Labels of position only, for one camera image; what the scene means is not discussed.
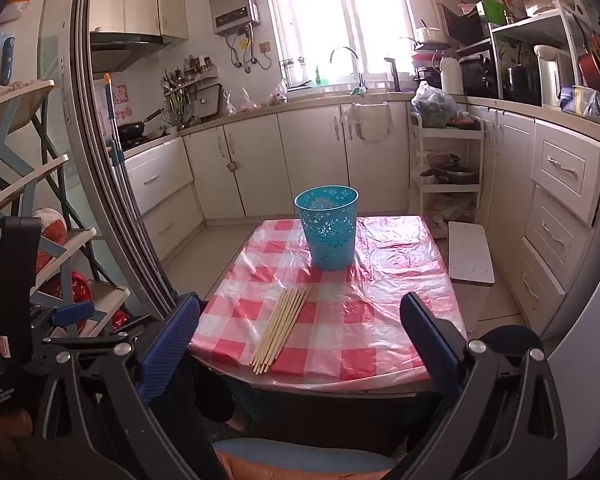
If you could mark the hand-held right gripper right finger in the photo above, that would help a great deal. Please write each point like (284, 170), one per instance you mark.
(432, 345)

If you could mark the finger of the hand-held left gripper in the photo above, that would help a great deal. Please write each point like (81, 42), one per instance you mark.
(72, 312)

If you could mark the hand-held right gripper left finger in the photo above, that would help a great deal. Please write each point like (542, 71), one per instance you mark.
(172, 345)

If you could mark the bundle of wooden chopsticks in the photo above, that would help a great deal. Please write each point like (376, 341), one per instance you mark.
(280, 325)

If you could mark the blue perforated plastic basket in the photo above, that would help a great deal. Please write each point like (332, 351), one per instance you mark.
(330, 240)

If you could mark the person's left forearm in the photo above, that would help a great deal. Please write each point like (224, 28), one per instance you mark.
(2, 425)

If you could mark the red patterned bag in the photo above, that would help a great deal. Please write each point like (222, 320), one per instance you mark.
(72, 287)

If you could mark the red mesh bag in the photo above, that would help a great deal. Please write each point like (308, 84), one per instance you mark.
(55, 230)

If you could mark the red white checkered tablecloth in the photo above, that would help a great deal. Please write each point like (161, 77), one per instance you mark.
(360, 310)

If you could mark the white step stool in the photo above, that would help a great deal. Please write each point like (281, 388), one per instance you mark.
(470, 252)

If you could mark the crumpled clear plastic bag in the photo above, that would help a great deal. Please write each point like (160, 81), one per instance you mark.
(445, 208)

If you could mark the white refrigerator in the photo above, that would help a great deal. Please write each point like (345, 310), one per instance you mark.
(580, 360)

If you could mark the wooden folding shelf rack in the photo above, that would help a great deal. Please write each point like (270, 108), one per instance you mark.
(25, 92)

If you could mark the blue orange cushion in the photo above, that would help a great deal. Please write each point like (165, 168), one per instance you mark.
(300, 455)

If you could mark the dark metal pan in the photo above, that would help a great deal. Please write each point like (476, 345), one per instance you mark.
(450, 172)

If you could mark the black wok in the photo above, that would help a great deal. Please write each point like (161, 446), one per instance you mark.
(131, 130)

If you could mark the metal cabinet door lock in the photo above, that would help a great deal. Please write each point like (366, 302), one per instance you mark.
(231, 165)

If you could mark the white rolling storage cart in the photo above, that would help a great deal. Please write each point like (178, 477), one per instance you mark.
(450, 134)

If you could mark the cream lower kitchen cabinets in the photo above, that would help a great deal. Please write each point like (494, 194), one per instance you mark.
(310, 160)

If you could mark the white hanging plastic bag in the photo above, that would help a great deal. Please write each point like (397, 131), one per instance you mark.
(367, 120)

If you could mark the range hood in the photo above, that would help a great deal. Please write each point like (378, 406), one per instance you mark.
(120, 47)

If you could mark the green filled plastic bag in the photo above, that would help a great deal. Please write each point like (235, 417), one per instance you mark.
(435, 107)

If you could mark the dark chopping board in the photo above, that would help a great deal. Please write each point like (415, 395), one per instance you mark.
(208, 101)

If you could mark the clear knotted plastic bag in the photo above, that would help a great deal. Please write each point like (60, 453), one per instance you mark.
(278, 96)
(227, 103)
(250, 103)

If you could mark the white thermos jug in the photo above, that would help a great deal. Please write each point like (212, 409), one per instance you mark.
(451, 77)

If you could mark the black slim faucet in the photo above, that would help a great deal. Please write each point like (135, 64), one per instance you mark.
(395, 72)

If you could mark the chrome sink faucet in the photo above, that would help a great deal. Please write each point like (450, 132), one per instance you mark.
(359, 72)

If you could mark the blue packet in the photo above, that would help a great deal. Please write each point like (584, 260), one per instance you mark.
(577, 100)

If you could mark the stacked cooking pots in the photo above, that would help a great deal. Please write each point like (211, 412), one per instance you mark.
(427, 55)

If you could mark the white water boiler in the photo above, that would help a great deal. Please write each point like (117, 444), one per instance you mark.
(550, 77)

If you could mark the red frying pan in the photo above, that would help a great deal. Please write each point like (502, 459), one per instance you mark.
(592, 67)

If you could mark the black microwave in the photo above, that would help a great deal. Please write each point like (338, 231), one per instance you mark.
(465, 25)

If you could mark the white counter shelf rack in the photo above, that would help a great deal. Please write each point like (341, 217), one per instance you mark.
(530, 25)

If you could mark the kitchen window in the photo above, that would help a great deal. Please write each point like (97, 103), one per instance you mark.
(350, 20)

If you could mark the green cutting board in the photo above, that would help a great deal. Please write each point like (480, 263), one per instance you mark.
(492, 12)

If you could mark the red wall sticker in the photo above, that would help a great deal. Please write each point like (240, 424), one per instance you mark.
(122, 96)

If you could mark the wall utensil rack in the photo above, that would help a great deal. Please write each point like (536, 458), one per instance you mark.
(180, 90)

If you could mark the cream wall cabinets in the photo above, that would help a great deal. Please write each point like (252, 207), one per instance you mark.
(140, 5)

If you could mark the wall socket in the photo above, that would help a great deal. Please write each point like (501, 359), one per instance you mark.
(265, 46)

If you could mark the grey wall water heater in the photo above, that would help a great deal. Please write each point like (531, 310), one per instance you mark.
(232, 2)

